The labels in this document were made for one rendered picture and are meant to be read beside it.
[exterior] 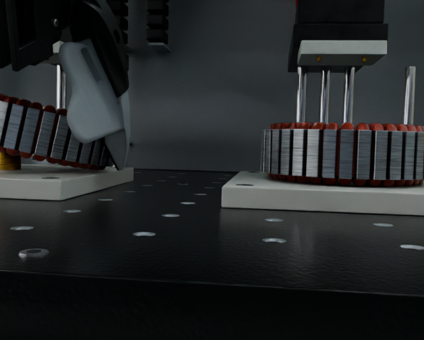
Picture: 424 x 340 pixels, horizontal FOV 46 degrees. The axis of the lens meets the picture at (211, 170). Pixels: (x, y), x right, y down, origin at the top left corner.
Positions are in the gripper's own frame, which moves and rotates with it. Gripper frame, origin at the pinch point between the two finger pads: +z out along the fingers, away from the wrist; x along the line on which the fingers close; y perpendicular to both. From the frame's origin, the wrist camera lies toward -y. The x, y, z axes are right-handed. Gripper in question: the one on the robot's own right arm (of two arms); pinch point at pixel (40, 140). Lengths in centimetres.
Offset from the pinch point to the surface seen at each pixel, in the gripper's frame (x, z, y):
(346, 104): 22.0, -0.8, -17.0
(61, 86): -6.0, 2.4, -14.0
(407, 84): 25.7, -5.6, -11.9
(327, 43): 18.7, -8.8, -7.7
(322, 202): 20.2, -4.2, 5.7
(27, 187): 3.8, -1.8, 7.7
